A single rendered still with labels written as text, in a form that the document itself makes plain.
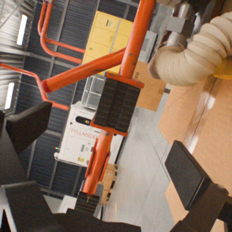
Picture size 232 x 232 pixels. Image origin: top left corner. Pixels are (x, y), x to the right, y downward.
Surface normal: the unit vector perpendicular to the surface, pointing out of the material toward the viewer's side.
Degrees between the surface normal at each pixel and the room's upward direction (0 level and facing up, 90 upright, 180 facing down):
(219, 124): 0
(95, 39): 90
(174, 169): 0
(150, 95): 90
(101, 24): 90
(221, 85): 0
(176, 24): 60
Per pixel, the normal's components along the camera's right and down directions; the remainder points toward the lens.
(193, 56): -0.36, -0.32
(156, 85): -0.03, 0.28
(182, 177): -0.96, -0.29
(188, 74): -0.43, 0.48
